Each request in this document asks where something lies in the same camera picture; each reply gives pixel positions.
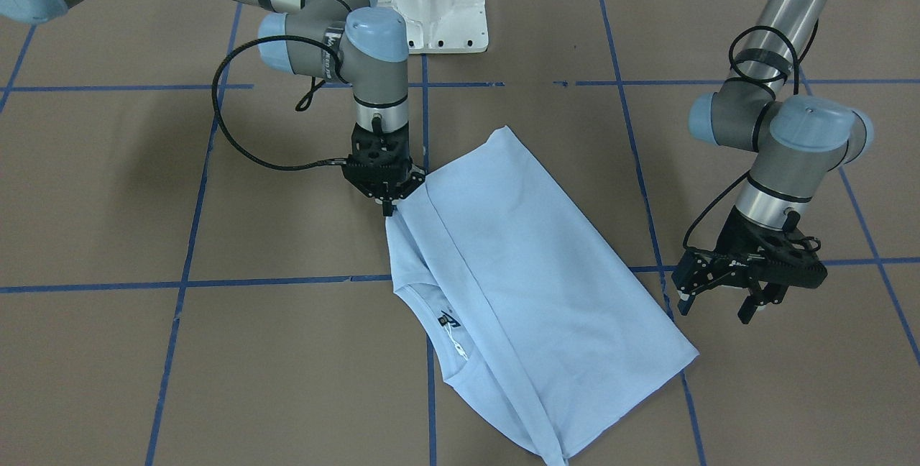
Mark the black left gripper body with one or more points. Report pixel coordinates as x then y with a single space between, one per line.
735 241

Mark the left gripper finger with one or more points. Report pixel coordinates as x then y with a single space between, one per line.
685 302
752 303

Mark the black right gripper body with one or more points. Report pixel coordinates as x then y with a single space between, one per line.
386 193

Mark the light blue t-shirt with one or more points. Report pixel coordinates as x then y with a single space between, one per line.
536 322

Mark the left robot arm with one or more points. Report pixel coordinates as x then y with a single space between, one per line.
797 140

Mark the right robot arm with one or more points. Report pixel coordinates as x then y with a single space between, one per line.
353 42

